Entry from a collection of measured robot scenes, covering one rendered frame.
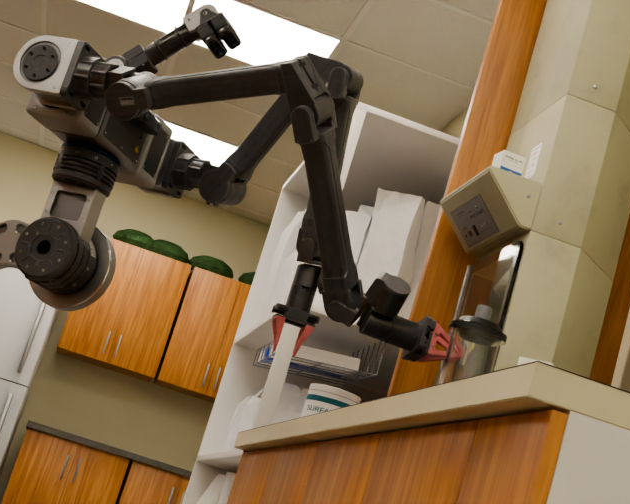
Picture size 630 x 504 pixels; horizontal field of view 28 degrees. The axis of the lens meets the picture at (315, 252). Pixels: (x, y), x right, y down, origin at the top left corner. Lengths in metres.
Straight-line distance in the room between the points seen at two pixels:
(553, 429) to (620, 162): 1.40
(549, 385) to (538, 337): 1.14
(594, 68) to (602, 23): 0.10
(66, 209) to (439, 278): 0.84
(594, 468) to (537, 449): 0.06
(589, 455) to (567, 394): 0.07
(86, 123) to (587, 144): 1.02
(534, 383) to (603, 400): 0.08
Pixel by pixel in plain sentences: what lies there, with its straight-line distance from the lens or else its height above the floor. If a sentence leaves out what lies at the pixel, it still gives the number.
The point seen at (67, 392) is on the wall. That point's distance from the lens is 7.86.
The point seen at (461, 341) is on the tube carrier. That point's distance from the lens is 2.30.
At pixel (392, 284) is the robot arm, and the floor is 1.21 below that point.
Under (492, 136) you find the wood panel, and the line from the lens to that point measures 2.94.
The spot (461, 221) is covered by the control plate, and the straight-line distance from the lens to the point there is 2.74.
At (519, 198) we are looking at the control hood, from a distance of 2.52.
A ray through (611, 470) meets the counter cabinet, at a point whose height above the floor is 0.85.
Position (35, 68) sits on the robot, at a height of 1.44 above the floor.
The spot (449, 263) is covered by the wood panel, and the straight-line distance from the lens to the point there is 2.84.
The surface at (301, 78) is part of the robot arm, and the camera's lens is 2.30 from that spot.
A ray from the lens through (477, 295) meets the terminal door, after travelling 2.66.
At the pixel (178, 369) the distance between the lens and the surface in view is 7.57.
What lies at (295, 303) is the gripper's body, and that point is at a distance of 2.80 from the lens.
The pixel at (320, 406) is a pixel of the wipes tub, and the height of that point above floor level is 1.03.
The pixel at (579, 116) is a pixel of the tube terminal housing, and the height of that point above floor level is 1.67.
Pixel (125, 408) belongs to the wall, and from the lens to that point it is 7.87.
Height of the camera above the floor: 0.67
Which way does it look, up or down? 13 degrees up
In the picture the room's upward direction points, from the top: 17 degrees clockwise
